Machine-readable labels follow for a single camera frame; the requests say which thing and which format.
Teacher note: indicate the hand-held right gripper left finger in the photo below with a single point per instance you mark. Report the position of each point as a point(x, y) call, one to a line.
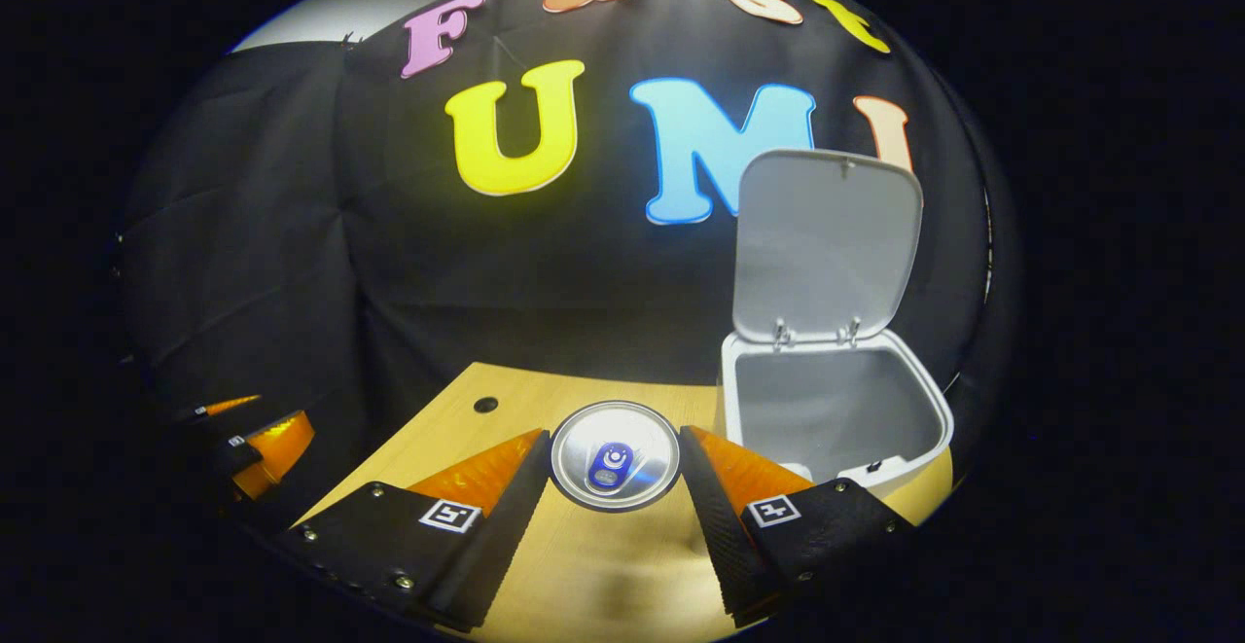
point(501, 536)

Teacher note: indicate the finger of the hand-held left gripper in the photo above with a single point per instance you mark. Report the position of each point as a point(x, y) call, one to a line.
point(277, 453)
point(229, 406)

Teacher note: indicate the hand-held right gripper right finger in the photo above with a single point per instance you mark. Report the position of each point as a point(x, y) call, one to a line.
point(715, 526)

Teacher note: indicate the silver pop can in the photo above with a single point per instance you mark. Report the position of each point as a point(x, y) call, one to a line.
point(615, 456)

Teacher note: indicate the white desktop garbage bin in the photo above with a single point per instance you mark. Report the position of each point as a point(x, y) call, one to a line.
point(836, 410)

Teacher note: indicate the wooden desktop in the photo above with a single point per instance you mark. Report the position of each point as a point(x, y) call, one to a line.
point(603, 565)

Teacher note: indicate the black backdrop cloth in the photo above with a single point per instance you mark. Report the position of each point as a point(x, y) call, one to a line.
point(389, 264)

